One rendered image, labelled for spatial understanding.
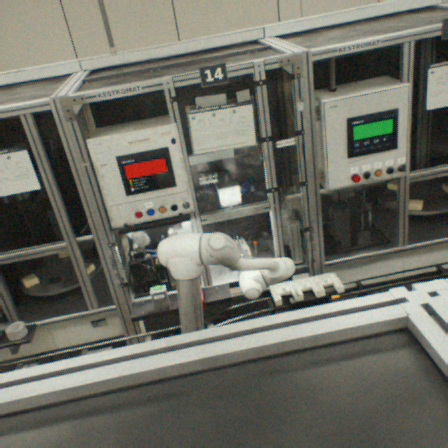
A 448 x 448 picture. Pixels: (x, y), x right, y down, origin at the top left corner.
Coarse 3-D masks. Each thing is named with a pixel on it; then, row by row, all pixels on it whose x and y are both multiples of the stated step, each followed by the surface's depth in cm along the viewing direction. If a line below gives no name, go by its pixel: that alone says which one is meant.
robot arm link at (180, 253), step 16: (176, 240) 192; (192, 240) 190; (160, 256) 194; (176, 256) 190; (192, 256) 189; (176, 272) 192; (192, 272) 192; (192, 288) 194; (192, 304) 195; (192, 320) 196
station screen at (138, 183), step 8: (128, 160) 222; (136, 160) 223; (144, 160) 223; (152, 160) 223; (168, 168) 226; (144, 176) 226; (152, 176) 227; (160, 176) 227; (168, 176) 228; (128, 184) 227; (136, 184) 228; (144, 184) 228; (152, 184) 229; (160, 184) 229; (168, 184) 230
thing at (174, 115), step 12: (252, 60) 216; (168, 96) 215; (264, 96) 220; (168, 108) 217; (180, 120) 220; (180, 132) 223; (264, 132) 228; (264, 144) 230; (192, 180) 234; (192, 192) 237; (276, 192) 242; (276, 204) 245; (192, 216) 242; (276, 228) 252; (276, 240) 255; (276, 252) 258; (204, 276) 259
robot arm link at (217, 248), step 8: (216, 232) 188; (200, 240) 189; (208, 240) 185; (216, 240) 184; (224, 240) 184; (232, 240) 190; (200, 248) 188; (208, 248) 185; (216, 248) 183; (224, 248) 184; (232, 248) 188; (200, 256) 188; (208, 256) 187; (216, 256) 186; (224, 256) 186; (232, 256) 190; (208, 264) 192; (216, 264) 193; (224, 264) 194; (232, 264) 196
